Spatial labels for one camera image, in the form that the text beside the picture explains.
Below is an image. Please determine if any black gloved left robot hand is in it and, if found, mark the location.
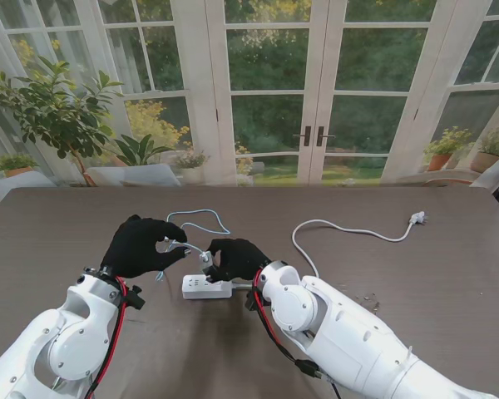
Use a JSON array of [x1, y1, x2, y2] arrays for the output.
[[101, 214, 190, 280]]

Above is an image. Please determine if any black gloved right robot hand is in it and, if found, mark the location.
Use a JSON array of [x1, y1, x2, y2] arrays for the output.
[[205, 238, 272, 284]]

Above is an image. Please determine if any grey charger adapter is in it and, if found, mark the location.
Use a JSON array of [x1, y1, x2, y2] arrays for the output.
[[197, 250, 217, 283]]

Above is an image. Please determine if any white power strip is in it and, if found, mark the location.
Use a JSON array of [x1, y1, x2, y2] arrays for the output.
[[181, 273, 234, 300]]

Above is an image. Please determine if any light blue USB cable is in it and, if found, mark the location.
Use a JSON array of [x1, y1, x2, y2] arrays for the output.
[[156, 209, 232, 283]]

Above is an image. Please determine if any grey armchair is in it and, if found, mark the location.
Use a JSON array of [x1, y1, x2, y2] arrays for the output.
[[85, 163, 182, 188]]

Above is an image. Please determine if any broad leaf green plant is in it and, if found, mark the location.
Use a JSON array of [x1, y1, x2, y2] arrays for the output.
[[114, 132, 175, 167]]

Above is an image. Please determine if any flowering plant in white pot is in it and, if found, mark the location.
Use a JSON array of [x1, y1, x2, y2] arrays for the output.
[[174, 148, 212, 184]]

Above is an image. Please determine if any grey sofa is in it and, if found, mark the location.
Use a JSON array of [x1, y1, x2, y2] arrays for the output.
[[0, 170, 57, 204]]

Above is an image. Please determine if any small plant in terracotta pot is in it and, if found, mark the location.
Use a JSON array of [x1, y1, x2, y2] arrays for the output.
[[0, 152, 38, 178]]

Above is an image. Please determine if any tall leafy potted tree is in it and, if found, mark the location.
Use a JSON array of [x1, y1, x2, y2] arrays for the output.
[[0, 56, 126, 188]]

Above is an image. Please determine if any white french door leaf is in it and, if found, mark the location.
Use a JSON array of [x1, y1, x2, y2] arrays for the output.
[[318, 0, 457, 184], [205, 0, 325, 187]]

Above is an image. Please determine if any wooden round side table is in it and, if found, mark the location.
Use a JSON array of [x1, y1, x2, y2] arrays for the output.
[[394, 172, 475, 187]]

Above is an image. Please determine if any yellow-green plant in terracotta pot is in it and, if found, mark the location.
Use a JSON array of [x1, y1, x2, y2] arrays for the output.
[[423, 126, 475, 172]]

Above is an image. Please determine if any green plant in beige pot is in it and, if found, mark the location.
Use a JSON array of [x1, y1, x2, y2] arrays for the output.
[[469, 126, 499, 174]]

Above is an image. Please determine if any light grey chair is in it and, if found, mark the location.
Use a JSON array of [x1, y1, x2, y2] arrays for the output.
[[469, 153, 499, 204]]

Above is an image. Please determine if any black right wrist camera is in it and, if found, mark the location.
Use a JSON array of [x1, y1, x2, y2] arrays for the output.
[[245, 290, 263, 313]]

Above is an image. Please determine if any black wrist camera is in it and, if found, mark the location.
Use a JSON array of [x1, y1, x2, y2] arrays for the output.
[[245, 290, 263, 313], [124, 285, 146, 311]]

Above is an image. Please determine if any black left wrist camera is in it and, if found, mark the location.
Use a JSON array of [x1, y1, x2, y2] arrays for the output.
[[124, 285, 146, 311]]

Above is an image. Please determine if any dark door handle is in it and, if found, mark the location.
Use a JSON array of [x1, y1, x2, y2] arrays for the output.
[[291, 126, 312, 146], [315, 126, 336, 146]]

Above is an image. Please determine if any white power cord with plug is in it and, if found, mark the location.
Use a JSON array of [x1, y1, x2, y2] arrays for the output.
[[231, 210, 432, 292]]

